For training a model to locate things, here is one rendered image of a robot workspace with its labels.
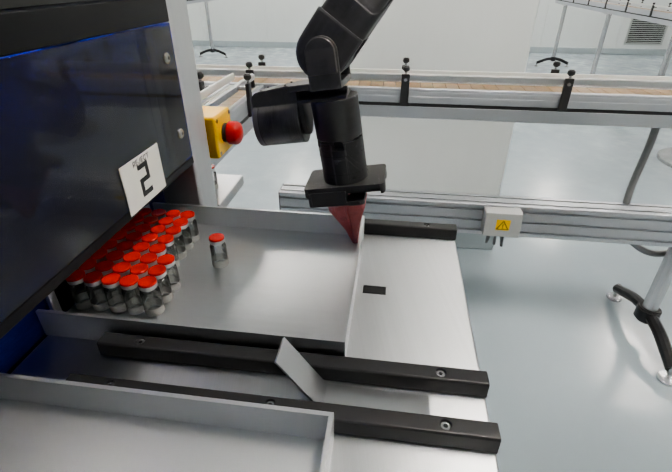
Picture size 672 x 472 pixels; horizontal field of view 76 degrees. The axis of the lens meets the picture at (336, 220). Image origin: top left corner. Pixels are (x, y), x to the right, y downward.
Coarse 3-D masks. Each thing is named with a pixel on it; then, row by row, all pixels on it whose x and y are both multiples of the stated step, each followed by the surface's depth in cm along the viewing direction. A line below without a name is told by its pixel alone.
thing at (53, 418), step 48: (0, 384) 40; (48, 384) 39; (96, 384) 39; (0, 432) 38; (48, 432) 38; (96, 432) 38; (144, 432) 38; (192, 432) 38; (240, 432) 38; (288, 432) 38
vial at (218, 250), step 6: (222, 240) 58; (210, 246) 58; (216, 246) 58; (222, 246) 58; (210, 252) 59; (216, 252) 58; (222, 252) 58; (216, 258) 58; (222, 258) 59; (216, 264) 59; (222, 264) 59
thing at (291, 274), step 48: (240, 240) 66; (288, 240) 66; (336, 240) 66; (192, 288) 56; (240, 288) 56; (288, 288) 56; (336, 288) 56; (96, 336) 48; (192, 336) 46; (240, 336) 45; (288, 336) 44; (336, 336) 48
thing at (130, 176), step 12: (156, 144) 54; (144, 156) 52; (156, 156) 54; (120, 168) 47; (132, 168) 49; (144, 168) 52; (156, 168) 55; (132, 180) 50; (156, 180) 55; (132, 192) 50; (156, 192) 55; (132, 204) 50; (144, 204) 52
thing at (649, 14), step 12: (564, 0) 599; (576, 0) 558; (588, 0) 520; (600, 0) 498; (612, 0) 469; (612, 12) 462; (624, 12) 437; (636, 12) 415; (648, 12) 395; (660, 12) 376
